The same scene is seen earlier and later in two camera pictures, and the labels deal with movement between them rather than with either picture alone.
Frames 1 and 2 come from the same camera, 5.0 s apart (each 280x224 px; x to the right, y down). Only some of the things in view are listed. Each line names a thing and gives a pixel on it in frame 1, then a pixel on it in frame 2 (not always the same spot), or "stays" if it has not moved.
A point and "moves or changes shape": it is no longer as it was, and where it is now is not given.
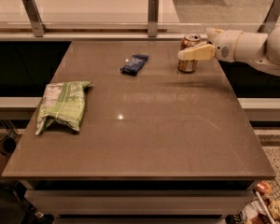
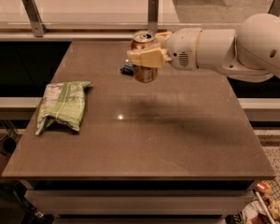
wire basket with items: x=269 y=203 stays
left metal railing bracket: x=37 y=26 stays
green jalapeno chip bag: x=63 y=103 stays
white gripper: x=226 y=45 → x=182 y=48
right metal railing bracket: x=269 y=23 stays
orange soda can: x=189 y=65 moves or changes shape
